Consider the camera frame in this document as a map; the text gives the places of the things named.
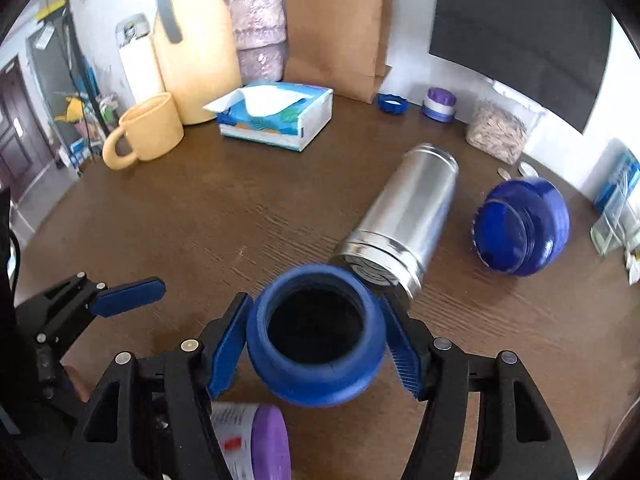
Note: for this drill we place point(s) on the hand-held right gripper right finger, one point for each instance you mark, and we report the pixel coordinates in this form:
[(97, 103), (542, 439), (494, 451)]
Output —
[(402, 355)]

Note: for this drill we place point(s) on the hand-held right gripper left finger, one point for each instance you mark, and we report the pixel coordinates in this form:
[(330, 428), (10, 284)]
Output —
[(229, 347)]

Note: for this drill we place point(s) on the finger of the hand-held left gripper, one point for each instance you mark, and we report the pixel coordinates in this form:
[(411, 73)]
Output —
[(131, 295)]

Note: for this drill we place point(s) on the blue round cup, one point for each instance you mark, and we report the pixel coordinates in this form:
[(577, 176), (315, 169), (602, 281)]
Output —
[(280, 370)]

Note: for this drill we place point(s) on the stainless steel cup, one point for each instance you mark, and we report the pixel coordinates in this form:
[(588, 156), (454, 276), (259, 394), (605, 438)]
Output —
[(407, 210)]

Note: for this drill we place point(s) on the white bottle purple cap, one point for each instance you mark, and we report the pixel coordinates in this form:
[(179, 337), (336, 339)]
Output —
[(267, 447)]

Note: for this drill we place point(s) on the yellow mug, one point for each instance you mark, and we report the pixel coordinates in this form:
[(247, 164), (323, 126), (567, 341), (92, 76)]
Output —
[(152, 127)]

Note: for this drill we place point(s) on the closed blue round jar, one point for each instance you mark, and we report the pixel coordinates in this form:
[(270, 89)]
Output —
[(542, 220)]

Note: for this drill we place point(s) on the yellow toy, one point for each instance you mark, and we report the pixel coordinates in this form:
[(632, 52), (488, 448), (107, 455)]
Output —
[(72, 109)]

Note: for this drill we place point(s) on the dark wooden door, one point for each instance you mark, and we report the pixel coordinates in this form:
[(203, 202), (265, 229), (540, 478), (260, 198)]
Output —
[(17, 130)]

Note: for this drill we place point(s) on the white seed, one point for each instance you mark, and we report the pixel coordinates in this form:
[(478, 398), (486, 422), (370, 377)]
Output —
[(528, 169), (504, 173)]

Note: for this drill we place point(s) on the white insulated bottle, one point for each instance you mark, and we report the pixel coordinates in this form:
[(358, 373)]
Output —
[(140, 67)]

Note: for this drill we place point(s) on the tissue box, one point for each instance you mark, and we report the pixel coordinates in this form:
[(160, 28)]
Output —
[(280, 120)]

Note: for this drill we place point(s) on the clear jar of seeds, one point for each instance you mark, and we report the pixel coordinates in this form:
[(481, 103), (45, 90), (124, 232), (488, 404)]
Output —
[(497, 132)]

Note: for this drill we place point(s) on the clear plastic bag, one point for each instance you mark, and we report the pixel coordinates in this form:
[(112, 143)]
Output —
[(612, 232)]

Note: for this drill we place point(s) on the yellow thermos jug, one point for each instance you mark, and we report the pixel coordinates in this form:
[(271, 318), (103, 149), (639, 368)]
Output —
[(200, 55)]

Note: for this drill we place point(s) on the blue lid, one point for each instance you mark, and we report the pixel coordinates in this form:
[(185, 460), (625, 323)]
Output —
[(392, 105)]

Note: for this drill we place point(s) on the small purple white jar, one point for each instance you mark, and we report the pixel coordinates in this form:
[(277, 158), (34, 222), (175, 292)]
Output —
[(439, 105)]

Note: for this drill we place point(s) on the blue white packet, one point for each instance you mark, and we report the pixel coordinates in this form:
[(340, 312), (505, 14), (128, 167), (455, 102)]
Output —
[(617, 180)]

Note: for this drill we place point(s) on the purple tissue pack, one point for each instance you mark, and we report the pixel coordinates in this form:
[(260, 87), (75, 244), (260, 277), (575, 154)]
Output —
[(257, 25)]

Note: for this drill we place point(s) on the brown paper bag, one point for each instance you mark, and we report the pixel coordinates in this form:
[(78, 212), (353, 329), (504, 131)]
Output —
[(335, 30)]

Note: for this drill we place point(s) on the black panel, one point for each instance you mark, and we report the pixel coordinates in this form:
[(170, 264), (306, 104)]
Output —
[(520, 25)]

